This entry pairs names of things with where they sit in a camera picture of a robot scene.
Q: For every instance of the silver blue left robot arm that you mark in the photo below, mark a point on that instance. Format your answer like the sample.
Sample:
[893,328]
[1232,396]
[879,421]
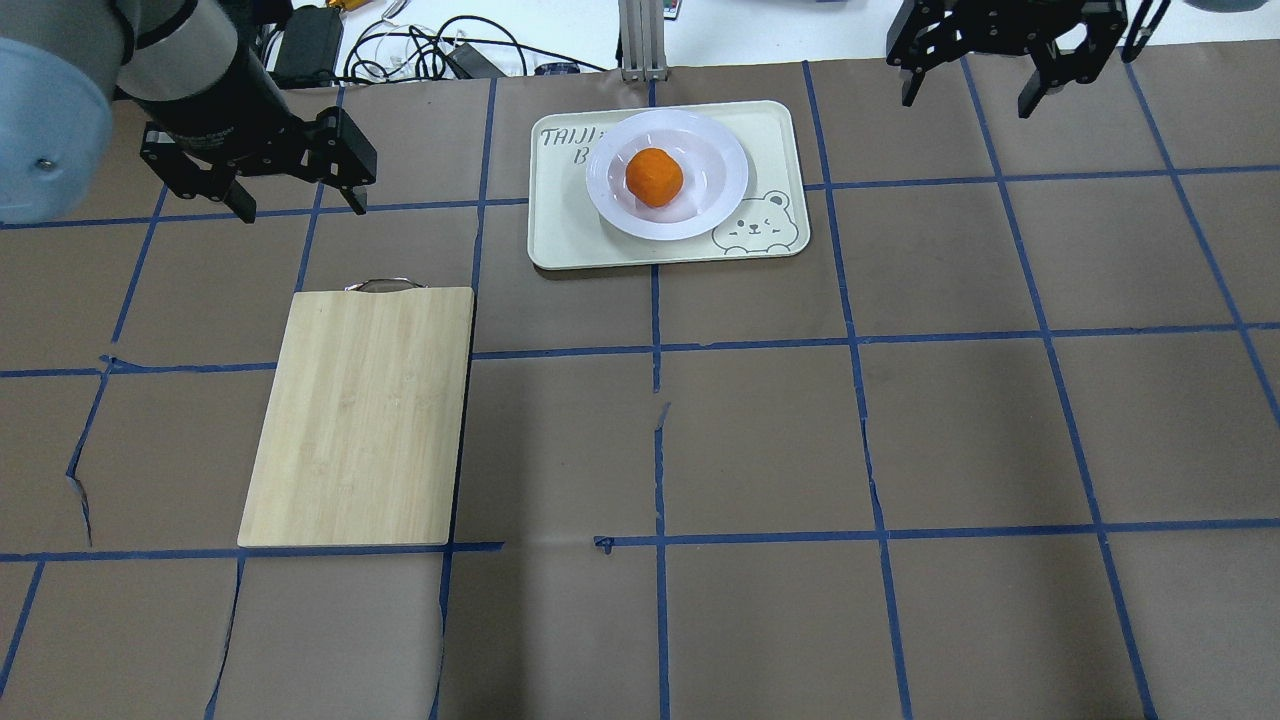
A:
[63,62]

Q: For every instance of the bamboo cutting board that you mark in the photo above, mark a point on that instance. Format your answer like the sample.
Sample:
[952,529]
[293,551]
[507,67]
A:
[361,439]

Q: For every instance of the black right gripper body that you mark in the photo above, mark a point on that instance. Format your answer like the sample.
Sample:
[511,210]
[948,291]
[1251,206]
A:
[1003,22]

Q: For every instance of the pale green bear tray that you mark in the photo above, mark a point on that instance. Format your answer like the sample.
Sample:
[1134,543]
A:
[564,232]

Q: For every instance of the black power adapter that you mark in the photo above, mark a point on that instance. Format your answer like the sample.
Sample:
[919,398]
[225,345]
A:
[309,48]

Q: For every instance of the orange fruit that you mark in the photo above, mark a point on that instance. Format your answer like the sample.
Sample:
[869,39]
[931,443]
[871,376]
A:
[654,178]

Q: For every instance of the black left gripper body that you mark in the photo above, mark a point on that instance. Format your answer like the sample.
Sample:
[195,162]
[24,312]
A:
[232,112]

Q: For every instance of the white ridged plate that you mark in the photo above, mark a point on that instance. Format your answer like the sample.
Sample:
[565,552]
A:
[715,165]

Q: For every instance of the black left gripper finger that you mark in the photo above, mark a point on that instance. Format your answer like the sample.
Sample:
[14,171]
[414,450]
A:
[228,191]
[338,154]

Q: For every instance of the aluminium frame post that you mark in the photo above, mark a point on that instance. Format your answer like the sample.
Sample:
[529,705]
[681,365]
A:
[642,44]

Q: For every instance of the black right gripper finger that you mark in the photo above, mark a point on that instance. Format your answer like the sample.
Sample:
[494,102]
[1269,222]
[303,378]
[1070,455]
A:
[1045,85]
[915,75]

